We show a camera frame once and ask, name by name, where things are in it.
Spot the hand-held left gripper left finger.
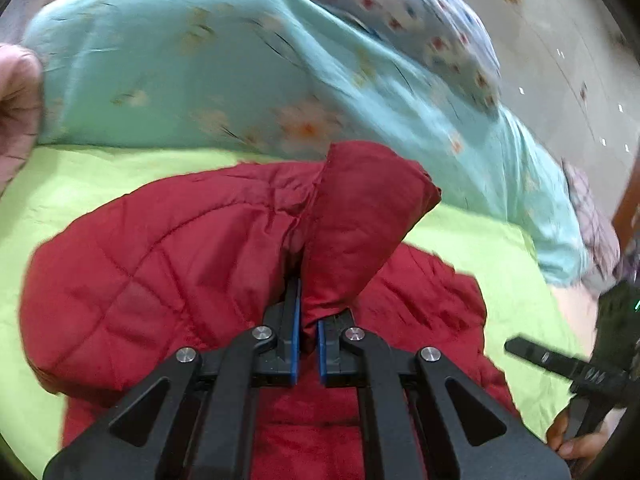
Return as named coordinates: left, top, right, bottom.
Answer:
left=42, top=277, right=303, bottom=480

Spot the brown wooden furniture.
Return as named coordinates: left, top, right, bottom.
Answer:
left=614, top=157, right=640, bottom=256

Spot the teal floral quilt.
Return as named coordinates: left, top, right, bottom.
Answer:
left=22, top=0, right=591, bottom=286

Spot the light green bed sheet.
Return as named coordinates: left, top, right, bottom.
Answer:
left=0, top=142, right=591, bottom=480

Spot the red quilted jacket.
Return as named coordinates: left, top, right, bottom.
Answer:
left=21, top=140, right=523, bottom=480

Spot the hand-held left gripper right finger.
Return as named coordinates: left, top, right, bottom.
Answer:
left=317, top=310, right=571, bottom=480

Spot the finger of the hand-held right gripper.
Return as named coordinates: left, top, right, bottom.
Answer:
left=504, top=337, right=596, bottom=378

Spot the person's right hand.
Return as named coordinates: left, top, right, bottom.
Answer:
left=546, top=405, right=618, bottom=461

